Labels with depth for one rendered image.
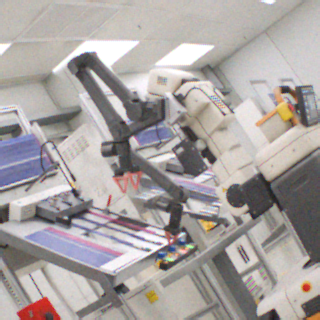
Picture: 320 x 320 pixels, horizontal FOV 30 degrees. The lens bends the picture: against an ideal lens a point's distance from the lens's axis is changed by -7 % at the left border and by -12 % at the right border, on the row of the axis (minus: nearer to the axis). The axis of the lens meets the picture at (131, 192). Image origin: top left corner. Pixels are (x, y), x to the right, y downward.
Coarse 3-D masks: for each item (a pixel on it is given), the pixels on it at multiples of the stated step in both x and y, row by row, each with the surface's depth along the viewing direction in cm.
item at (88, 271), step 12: (0, 228) 299; (0, 240) 299; (12, 240) 295; (24, 240) 291; (36, 252) 288; (48, 252) 284; (60, 264) 282; (72, 264) 279; (84, 264) 275; (84, 276) 277; (108, 276) 270
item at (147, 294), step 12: (144, 288) 336; (156, 288) 341; (132, 300) 320; (144, 300) 327; (156, 300) 334; (96, 312) 296; (108, 312) 302; (144, 312) 322; (156, 312) 329; (168, 312) 336
